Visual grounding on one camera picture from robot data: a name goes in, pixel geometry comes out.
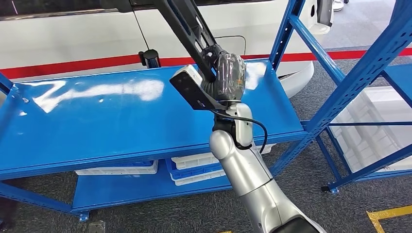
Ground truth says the black plastic frame part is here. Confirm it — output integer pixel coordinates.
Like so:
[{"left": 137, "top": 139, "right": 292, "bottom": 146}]
[{"left": 151, "top": 0, "right": 226, "bottom": 83}]

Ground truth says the white vehicle with red stripe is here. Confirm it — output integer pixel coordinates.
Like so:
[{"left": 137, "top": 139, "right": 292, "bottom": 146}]
[{"left": 0, "top": 0, "right": 335, "bottom": 99}]

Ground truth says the black cylindrical post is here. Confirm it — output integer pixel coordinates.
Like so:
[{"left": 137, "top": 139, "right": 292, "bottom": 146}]
[{"left": 138, "top": 49, "right": 161, "bottom": 69}]

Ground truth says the blue metal shelf rack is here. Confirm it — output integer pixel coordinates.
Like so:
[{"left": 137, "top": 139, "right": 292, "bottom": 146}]
[
  {"left": 0, "top": 0, "right": 412, "bottom": 223},
  {"left": 302, "top": 63, "right": 412, "bottom": 196}
]

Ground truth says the white plastic bin stack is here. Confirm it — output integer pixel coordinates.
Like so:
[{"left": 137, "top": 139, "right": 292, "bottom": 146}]
[{"left": 329, "top": 86, "right": 412, "bottom": 173}]

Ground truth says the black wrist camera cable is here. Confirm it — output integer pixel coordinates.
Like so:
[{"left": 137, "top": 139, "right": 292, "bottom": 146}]
[{"left": 210, "top": 109, "right": 268, "bottom": 154}]

